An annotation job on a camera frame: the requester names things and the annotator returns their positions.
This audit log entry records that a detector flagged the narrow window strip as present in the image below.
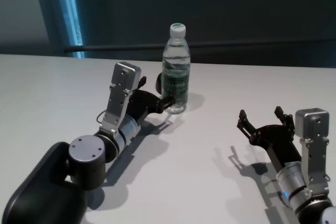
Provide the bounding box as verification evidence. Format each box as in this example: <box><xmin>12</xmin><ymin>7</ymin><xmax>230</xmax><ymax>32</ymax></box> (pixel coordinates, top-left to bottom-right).
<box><xmin>54</xmin><ymin>0</ymin><xmax>86</xmax><ymax>59</ymax></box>

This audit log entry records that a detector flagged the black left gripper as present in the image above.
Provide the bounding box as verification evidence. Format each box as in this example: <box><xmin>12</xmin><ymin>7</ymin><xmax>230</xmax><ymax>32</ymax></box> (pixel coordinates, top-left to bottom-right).
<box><xmin>125</xmin><ymin>76</ymin><xmax>176</xmax><ymax>123</ymax></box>

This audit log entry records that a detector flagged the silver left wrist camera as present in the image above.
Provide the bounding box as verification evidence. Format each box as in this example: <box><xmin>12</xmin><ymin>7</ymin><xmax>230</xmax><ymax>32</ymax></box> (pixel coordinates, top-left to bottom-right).
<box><xmin>100</xmin><ymin>61</ymin><xmax>143</xmax><ymax>136</ymax></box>

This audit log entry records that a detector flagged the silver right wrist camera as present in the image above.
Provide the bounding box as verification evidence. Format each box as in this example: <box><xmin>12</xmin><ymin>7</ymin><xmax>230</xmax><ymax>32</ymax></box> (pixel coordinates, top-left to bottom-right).
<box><xmin>295</xmin><ymin>108</ymin><xmax>330</xmax><ymax>194</ymax></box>

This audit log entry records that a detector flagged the clear green-label water bottle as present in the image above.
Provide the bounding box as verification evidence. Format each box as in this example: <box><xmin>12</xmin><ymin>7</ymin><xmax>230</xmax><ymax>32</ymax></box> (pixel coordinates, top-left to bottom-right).
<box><xmin>161</xmin><ymin>23</ymin><xmax>191</xmax><ymax>114</ymax></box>

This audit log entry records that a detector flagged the thin left wrist cable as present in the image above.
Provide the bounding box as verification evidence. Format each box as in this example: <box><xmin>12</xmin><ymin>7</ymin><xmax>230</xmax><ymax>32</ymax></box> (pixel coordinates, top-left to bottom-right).
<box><xmin>96</xmin><ymin>110</ymin><xmax>107</xmax><ymax>124</ymax></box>

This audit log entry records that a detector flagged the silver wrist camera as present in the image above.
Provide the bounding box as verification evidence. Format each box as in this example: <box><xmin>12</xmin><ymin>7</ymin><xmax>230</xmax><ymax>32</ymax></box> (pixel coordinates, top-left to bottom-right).
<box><xmin>100</xmin><ymin>61</ymin><xmax>143</xmax><ymax>136</ymax></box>
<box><xmin>295</xmin><ymin>108</ymin><xmax>330</xmax><ymax>194</ymax></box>

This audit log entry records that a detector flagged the black round green-top button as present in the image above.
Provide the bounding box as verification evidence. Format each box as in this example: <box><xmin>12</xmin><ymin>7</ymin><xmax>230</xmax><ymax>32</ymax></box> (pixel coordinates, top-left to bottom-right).
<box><xmin>154</xmin><ymin>72</ymin><xmax>164</xmax><ymax>94</ymax></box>

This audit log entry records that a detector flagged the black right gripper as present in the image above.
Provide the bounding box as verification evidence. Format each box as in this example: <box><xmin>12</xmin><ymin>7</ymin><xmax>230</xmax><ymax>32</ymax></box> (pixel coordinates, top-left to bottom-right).
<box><xmin>237</xmin><ymin>105</ymin><xmax>302</xmax><ymax>172</ymax></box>

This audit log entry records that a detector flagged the dark horizontal railing bar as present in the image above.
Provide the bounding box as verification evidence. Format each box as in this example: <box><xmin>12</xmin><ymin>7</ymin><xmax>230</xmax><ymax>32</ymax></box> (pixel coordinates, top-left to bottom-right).
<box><xmin>64</xmin><ymin>39</ymin><xmax>336</xmax><ymax>52</ymax></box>

